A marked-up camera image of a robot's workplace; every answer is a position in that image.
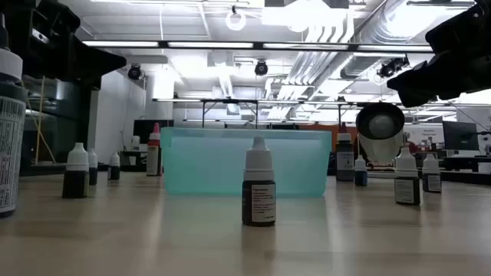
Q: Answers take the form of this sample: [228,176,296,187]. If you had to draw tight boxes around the small dark green colouring bottle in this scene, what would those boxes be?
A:
[61,142,91,199]

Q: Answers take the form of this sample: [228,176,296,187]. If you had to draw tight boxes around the small brown colouring bottle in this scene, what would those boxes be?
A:
[241,136,277,227]

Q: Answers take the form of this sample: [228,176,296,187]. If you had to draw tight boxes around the silver ventilation duct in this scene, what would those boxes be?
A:
[337,0,437,80]

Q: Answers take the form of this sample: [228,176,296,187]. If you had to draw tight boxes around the large bottle black tip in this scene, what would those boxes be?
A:
[0,13,27,219]

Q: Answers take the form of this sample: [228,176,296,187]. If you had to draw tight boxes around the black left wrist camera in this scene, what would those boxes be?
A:
[6,0,82,39]

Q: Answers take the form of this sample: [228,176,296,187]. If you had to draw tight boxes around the white wall sign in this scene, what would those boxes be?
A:
[405,124,444,146]

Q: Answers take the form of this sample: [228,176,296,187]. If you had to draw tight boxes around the white ring fixture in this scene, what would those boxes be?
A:
[225,5,247,32]

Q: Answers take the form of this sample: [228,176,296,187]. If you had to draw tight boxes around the large bottle red tip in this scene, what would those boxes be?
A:
[146,122,163,177]

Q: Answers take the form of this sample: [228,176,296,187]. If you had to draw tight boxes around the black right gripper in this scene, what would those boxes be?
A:
[386,36,491,109]

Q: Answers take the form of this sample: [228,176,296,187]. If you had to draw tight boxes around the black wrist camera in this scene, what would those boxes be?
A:
[424,2,491,54]
[6,0,82,39]

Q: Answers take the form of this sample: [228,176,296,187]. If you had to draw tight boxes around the small purple colouring bottle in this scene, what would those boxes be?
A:
[421,153,443,194]

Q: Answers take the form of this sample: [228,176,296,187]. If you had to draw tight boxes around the large bottle purple tip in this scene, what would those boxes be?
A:
[335,122,355,182]

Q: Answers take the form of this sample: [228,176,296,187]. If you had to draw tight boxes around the teal translucent plastic bin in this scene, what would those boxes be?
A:
[160,126,333,199]

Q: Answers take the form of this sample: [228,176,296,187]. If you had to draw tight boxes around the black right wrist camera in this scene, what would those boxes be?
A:
[424,2,491,54]

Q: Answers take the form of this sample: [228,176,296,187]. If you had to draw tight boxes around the yellow cable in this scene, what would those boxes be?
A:
[21,76,57,164]

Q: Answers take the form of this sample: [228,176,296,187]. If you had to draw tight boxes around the white spotlight lamp black rim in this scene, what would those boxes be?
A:
[355,101,410,179]

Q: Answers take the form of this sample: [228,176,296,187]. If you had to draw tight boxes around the black computer monitor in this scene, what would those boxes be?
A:
[133,119,174,146]
[442,121,479,151]

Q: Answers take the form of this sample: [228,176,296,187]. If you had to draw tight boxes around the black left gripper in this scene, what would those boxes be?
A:
[9,22,128,90]

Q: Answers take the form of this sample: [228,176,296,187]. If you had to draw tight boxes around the orange partition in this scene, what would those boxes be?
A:
[330,123,360,153]

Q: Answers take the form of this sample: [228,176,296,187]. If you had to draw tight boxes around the small teal colouring bottle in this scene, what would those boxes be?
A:
[354,154,368,187]

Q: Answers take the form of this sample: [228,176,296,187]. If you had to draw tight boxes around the dark desk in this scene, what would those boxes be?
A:
[118,149,162,173]
[440,155,491,173]

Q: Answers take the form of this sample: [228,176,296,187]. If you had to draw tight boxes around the small black colouring bottle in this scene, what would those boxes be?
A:
[394,147,421,206]

